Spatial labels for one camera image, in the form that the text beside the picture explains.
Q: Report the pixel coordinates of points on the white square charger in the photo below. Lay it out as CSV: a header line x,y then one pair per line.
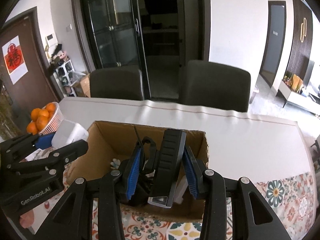
x,y
70,132

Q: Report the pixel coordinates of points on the white light switch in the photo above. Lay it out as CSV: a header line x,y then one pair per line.
x,y
69,28

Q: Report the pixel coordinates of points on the flat television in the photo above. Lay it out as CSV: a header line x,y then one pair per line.
x,y
310,75

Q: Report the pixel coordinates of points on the white low console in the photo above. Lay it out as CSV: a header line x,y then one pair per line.
x,y
295,98

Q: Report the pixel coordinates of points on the gold wall ornament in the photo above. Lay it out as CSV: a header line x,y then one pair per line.
x,y
303,30

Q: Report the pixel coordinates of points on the clear plastic bag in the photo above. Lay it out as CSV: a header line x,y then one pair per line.
x,y
76,77

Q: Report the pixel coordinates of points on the black framed glass door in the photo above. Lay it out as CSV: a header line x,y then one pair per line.
x,y
112,30

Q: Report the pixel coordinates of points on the white plastic basket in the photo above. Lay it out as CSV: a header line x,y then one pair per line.
x,y
53,123

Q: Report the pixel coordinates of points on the red paper door poster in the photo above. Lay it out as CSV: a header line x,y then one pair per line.
x,y
14,60

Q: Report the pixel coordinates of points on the dark side chair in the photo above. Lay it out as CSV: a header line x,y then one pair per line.
x,y
315,150

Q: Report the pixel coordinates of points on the silver rectangular object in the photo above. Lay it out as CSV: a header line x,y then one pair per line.
x,y
180,190

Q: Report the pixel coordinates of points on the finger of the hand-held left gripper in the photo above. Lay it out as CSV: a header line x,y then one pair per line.
x,y
43,140
67,152

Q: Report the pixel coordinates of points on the orange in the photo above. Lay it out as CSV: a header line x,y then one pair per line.
x,y
32,128
42,121
35,113
51,115
50,107

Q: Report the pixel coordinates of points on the brown wooden door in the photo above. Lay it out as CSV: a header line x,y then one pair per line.
x,y
32,55

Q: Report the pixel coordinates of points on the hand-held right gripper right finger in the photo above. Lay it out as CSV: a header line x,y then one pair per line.
x,y
191,177

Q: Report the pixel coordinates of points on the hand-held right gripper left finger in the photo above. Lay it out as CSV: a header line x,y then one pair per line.
x,y
132,177

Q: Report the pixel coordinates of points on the pile of small belongings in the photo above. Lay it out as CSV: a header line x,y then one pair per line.
x,y
58,55

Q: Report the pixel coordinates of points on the small cardboard box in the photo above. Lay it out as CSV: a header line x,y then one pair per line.
x,y
85,86

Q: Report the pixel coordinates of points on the white shoe rack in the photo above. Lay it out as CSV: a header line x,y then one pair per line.
x,y
65,80

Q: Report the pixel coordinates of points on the person's left hand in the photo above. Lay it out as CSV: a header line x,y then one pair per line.
x,y
26,217

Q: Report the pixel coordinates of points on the black flashlight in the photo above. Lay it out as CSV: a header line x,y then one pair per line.
x,y
167,165

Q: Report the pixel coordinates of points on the grey interior door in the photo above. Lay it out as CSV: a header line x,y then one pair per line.
x,y
273,42

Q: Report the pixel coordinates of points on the white intercom panel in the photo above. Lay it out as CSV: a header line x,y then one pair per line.
x,y
50,39

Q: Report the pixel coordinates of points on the dark grey dining chair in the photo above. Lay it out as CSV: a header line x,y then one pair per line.
x,y
115,82
215,85

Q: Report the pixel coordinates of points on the yellow bags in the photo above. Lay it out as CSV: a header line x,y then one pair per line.
x,y
297,82

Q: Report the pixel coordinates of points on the dark slatted wall panel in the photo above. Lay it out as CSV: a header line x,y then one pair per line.
x,y
295,55

